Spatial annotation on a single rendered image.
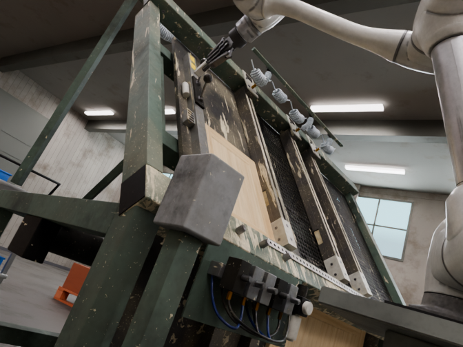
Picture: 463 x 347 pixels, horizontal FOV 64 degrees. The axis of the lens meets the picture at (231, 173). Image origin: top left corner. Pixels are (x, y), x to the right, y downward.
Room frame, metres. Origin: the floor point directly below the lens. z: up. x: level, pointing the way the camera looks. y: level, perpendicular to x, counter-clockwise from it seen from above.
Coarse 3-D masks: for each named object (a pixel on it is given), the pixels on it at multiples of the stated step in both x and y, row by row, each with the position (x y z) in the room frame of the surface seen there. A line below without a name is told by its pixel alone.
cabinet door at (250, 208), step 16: (208, 128) 1.42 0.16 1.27; (208, 144) 1.36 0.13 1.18; (224, 144) 1.47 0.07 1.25; (224, 160) 1.41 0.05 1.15; (240, 160) 1.54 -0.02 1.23; (256, 176) 1.59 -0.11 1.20; (240, 192) 1.40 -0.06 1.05; (256, 192) 1.51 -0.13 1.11; (240, 208) 1.35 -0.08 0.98; (256, 208) 1.45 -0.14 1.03; (256, 224) 1.39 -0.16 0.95
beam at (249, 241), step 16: (144, 176) 0.95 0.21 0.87; (160, 176) 0.99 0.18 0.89; (128, 192) 0.98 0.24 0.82; (144, 192) 0.92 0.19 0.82; (160, 192) 0.96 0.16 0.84; (128, 208) 0.96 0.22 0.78; (144, 208) 0.96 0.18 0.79; (240, 224) 1.22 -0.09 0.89; (240, 240) 1.18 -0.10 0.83; (256, 240) 1.26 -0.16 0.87; (272, 240) 1.35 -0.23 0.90; (256, 256) 1.22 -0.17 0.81; (272, 256) 1.30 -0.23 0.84; (288, 272) 1.34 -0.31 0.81; (304, 272) 1.45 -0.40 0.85; (320, 288) 1.50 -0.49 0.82; (336, 288) 1.63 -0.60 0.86; (352, 288) 1.79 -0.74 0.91; (320, 304) 1.61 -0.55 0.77
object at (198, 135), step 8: (184, 56) 1.58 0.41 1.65; (192, 56) 1.58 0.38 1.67; (184, 64) 1.55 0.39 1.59; (184, 72) 1.52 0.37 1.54; (192, 72) 1.49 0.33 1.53; (192, 88) 1.42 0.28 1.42; (192, 96) 1.40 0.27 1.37; (192, 104) 1.38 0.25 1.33; (200, 112) 1.38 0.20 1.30; (200, 120) 1.35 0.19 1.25; (192, 128) 1.33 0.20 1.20; (200, 128) 1.32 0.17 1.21; (192, 136) 1.31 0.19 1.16; (200, 136) 1.29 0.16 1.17; (192, 144) 1.30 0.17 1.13; (200, 144) 1.27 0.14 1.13; (192, 152) 1.28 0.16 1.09; (200, 152) 1.24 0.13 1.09; (208, 152) 1.28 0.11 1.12
